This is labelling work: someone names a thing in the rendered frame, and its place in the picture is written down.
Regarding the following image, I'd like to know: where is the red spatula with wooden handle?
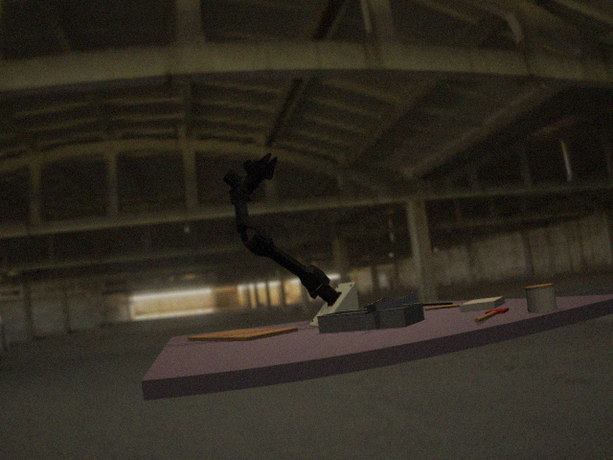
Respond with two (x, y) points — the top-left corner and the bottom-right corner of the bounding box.
(475, 308), (509, 323)

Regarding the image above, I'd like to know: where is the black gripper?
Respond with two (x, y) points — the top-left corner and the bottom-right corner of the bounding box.
(245, 152), (277, 189)

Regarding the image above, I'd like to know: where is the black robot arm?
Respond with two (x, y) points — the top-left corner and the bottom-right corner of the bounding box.
(222, 170), (342, 306)

